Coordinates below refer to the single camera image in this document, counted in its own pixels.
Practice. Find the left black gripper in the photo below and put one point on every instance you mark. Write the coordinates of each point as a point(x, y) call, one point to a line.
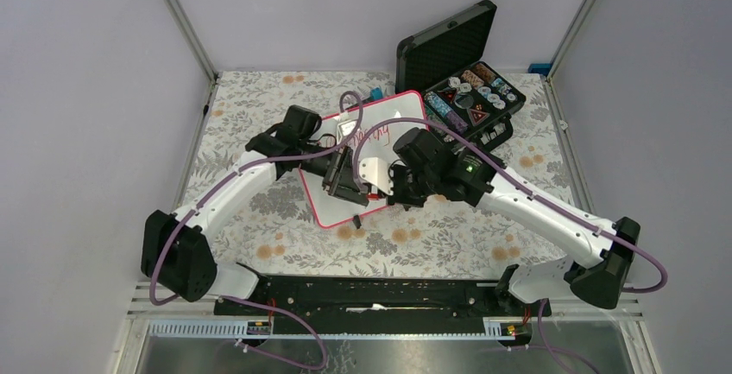
point(339, 176)

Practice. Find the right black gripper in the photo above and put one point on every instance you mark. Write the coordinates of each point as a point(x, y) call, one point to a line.
point(395, 170)

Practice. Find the pink framed whiteboard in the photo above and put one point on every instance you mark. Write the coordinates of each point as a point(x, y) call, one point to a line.
point(330, 211)

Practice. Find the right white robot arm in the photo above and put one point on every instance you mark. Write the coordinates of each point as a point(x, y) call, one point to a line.
point(597, 252)

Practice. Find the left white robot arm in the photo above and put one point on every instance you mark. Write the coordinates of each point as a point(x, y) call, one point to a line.
point(176, 252)

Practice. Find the blue building brick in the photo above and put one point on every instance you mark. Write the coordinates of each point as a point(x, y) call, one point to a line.
point(376, 94)

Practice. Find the open black chip case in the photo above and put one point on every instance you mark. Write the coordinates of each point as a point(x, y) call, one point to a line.
point(444, 65)

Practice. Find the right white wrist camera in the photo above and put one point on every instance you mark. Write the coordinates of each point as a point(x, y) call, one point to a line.
point(375, 172)

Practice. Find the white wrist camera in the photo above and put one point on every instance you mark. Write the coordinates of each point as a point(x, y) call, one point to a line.
point(375, 172)
point(346, 128)

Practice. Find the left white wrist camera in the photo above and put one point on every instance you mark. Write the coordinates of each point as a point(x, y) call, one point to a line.
point(346, 128)

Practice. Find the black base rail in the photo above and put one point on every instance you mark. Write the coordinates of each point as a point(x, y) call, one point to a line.
point(350, 305)

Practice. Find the blue object behind frame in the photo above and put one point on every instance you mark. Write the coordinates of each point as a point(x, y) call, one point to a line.
point(542, 69)

